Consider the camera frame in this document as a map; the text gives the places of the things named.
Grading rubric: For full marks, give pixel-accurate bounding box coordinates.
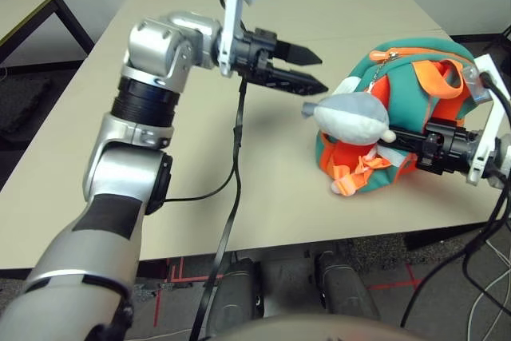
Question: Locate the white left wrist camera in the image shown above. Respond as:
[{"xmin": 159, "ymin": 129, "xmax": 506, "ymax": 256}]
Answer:
[{"xmin": 217, "ymin": 0, "xmax": 279, "ymax": 78}]

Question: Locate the dark left robot leg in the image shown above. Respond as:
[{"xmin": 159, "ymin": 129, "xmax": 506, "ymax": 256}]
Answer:
[{"xmin": 207, "ymin": 259, "xmax": 265, "ymax": 341}]

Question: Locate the white floor cable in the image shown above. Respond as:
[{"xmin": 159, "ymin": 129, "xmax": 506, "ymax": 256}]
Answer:
[{"xmin": 466, "ymin": 232, "xmax": 511, "ymax": 334}]

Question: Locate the grey white plush dolphin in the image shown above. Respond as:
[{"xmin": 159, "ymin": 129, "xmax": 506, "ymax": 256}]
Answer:
[{"xmin": 302, "ymin": 51, "xmax": 397, "ymax": 145}]

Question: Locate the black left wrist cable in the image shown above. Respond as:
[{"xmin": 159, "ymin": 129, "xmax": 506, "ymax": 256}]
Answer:
[{"xmin": 163, "ymin": 0, "xmax": 248, "ymax": 341}]

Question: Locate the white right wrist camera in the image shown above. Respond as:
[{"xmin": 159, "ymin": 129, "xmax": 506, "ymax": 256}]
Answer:
[{"xmin": 465, "ymin": 53, "xmax": 506, "ymax": 186}]

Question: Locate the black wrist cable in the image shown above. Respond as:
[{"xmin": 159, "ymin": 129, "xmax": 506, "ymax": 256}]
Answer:
[
  {"xmin": 163, "ymin": 0, "xmax": 248, "ymax": 341},
  {"xmin": 401, "ymin": 71, "xmax": 511, "ymax": 328}
]

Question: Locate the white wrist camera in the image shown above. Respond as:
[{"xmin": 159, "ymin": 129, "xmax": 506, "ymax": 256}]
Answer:
[
  {"xmin": 217, "ymin": 0, "xmax": 279, "ymax": 78},
  {"xmin": 465, "ymin": 53, "xmax": 506, "ymax": 186}
]

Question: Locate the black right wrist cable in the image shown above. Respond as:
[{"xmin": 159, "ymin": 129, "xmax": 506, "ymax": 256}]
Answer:
[{"xmin": 401, "ymin": 71, "xmax": 511, "ymax": 328}]

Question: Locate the grey robot torso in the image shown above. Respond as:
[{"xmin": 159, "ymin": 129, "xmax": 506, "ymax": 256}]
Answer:
[{"xmin": 207, "ymin": 312, "xmax": 426, "ymax": 341}]

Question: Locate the dark robot leg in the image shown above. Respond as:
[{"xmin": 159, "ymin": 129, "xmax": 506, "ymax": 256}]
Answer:
[
  {"xmin": 207, "ymin": 259, "xmax": 265, "ymax": 341},
  {"xmin": 315, "ymin": 251, "xmax": 380, "ymax": 322}
]

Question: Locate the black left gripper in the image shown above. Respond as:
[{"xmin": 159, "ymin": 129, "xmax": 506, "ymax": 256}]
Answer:
[{"xmin": 231, "ymin": 27, "xmax": 330, "ymax": 97}]

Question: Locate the dark right robot leg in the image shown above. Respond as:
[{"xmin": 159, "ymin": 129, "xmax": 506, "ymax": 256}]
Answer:
[{"xmin": 315, "ymin": 251, "xmax": 380, "ymax": 322}]

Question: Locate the black-framed side table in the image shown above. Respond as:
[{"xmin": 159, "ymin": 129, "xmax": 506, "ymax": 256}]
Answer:
[{"xmin": 0, "ymin": 0, "xmax": 96, "ymax": 67}]

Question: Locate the teal and orange backpack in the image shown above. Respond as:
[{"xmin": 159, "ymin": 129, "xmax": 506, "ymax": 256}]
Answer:
[{"xmin": 315, "ymin": 37, "xmax": 486, "ymax": 198}]

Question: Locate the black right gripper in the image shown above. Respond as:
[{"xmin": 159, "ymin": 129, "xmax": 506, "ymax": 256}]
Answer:
[{"xmin": 390, "ymin": 118, "xmax": 481, "ymax": 176}]

